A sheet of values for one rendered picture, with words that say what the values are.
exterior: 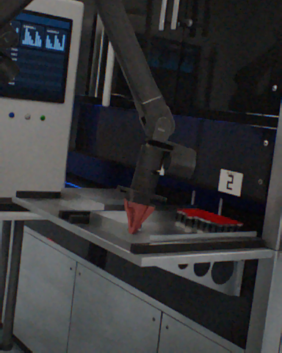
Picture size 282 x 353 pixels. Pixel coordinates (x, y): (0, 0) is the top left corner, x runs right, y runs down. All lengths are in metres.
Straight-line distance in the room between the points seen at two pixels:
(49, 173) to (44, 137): 0.14
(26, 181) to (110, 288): 0.49
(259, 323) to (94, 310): 0.82
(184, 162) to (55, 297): 1.27
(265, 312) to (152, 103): 0.60
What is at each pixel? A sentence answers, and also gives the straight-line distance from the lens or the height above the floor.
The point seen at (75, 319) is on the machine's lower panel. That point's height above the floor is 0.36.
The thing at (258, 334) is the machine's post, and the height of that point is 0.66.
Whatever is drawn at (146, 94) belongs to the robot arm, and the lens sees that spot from 1.33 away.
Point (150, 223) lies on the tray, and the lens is 1.63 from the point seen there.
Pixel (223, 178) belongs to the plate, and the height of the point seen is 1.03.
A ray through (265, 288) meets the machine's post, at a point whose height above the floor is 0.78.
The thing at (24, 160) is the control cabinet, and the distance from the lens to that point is 2.19.
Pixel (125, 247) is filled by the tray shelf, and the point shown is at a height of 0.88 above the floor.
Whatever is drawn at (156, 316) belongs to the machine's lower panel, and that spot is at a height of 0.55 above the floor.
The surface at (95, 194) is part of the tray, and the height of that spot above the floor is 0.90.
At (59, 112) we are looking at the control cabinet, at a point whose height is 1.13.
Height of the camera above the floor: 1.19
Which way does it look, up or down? 6 degrees down
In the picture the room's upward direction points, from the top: 7 degrees clockwise
